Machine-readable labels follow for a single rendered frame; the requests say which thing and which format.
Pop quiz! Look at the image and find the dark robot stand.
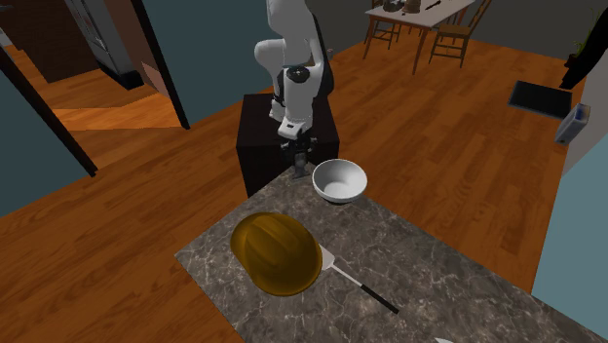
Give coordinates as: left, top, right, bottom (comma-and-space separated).
235, 93, 341, 199

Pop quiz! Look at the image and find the white bowl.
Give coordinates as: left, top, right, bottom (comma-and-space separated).
311, 158, 369, 207

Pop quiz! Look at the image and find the yellow hard hat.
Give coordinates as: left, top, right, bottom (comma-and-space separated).
229, 211, 324, 298

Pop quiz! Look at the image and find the wooden chair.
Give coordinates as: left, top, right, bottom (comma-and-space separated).
362, 0, 403, 52
428, 0, 493, 69

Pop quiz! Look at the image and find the wooden dining table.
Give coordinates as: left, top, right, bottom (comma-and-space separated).
362, 0, 477, 76

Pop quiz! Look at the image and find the grey refrigerator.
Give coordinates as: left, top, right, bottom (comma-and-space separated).
63, 0, 145, 91

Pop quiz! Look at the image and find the dark floor mat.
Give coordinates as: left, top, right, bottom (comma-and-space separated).
506, 79, 574, 121

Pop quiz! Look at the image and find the white and blue box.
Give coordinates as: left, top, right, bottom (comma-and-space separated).
553, 102, 592, 146

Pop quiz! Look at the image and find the dark potted plant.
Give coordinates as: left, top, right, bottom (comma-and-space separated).
558, 7, 608, 91

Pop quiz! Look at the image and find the white spatula with black handle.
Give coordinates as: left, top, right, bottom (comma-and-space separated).
317, 244, 401, 316

